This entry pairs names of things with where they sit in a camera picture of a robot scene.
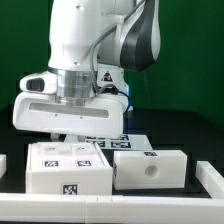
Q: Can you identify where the white front rail bar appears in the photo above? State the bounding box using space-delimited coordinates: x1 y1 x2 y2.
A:
0 161 224 224

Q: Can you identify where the grey braided camera cable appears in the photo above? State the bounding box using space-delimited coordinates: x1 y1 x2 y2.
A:
89 0 148 96

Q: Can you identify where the white cabinet top block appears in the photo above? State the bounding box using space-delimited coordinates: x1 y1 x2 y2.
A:
113 150 187 190

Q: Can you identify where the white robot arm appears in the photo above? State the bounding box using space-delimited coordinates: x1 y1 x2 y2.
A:
13 0 161 139

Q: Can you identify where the white cabinet body box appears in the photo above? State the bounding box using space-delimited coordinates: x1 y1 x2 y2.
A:
26 143 113 195

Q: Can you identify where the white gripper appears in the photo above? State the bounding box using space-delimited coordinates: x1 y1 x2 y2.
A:
13 92 125 142

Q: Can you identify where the white block at left edge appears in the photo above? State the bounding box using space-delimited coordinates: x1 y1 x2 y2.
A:
0 154 7 179

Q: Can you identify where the white flat marker plate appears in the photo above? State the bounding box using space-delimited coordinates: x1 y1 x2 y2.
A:
64 134 152 151

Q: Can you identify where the white cabinet door panel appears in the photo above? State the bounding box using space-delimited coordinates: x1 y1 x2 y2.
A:
69 143 110 169

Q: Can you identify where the white small door panel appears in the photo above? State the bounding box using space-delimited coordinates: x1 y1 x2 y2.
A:
30 142 73 171

